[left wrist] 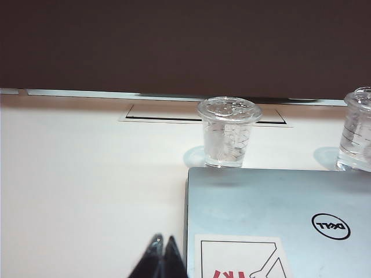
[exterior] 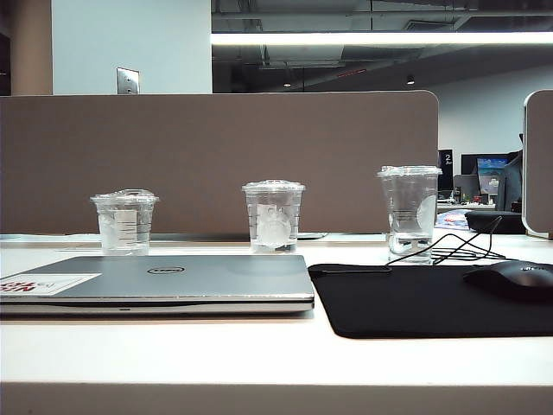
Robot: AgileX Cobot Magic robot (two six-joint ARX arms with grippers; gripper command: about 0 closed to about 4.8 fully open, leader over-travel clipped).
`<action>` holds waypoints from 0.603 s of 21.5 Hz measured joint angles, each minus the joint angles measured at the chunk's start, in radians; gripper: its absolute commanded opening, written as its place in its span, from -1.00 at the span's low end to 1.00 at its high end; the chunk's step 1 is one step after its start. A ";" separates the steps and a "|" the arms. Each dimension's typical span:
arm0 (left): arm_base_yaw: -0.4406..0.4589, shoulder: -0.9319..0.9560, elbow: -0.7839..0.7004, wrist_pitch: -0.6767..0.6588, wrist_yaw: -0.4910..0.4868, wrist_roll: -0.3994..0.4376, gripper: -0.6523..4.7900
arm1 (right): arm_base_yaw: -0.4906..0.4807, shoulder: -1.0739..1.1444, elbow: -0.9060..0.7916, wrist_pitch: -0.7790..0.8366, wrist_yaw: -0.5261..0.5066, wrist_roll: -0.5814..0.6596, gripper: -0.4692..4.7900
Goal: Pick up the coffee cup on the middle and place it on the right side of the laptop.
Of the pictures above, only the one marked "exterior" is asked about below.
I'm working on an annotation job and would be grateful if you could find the medium clear Starbucks cup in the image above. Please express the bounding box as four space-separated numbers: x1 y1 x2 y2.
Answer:
241 178 307 255

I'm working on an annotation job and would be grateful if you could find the silver Dell laptop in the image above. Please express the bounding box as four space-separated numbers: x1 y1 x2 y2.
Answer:
0 253 315 316

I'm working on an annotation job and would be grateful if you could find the tall clear plastic cup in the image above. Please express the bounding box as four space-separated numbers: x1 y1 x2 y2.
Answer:
376 164 443 265

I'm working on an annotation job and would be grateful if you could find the small clear plastic cup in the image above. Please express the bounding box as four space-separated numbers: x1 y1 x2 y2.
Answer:
89 188 160 257

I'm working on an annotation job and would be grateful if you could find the black mouse pad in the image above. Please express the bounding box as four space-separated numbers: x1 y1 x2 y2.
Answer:
307 262 553 340

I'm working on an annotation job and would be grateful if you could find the blue and red paper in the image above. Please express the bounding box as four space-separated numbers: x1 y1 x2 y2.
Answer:
435 210 470 229

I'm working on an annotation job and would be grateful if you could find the black sign with number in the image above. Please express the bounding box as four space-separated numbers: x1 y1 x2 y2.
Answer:
437 149 454 191

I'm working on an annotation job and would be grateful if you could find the white ceiling light strip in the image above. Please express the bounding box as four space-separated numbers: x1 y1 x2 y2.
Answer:
210 30 553 46

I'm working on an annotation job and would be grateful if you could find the black pouch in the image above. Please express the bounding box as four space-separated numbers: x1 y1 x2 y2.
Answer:
464 209 524 234

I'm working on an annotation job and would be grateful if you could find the background computer monitor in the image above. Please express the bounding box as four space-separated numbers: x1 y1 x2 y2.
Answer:
476 156 510 195

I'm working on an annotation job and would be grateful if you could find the background person grey jacket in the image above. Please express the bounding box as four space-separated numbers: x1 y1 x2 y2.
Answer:
495 133 524 212

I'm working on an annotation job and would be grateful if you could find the white Nice Try sticker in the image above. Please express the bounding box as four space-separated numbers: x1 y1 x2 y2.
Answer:
0 272 103 297

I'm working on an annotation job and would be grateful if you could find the black computer mouse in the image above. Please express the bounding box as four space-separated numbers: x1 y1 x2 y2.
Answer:
462 259 553 299

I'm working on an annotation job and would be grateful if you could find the narrow brown desk divider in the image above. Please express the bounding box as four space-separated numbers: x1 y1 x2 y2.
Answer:
521 89 553 241

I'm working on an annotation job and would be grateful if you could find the black mouse cable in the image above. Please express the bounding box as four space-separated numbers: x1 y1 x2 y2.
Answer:
391 214 505 265

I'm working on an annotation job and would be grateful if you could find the metal wall plate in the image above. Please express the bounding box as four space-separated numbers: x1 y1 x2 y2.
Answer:
115 67 141 95

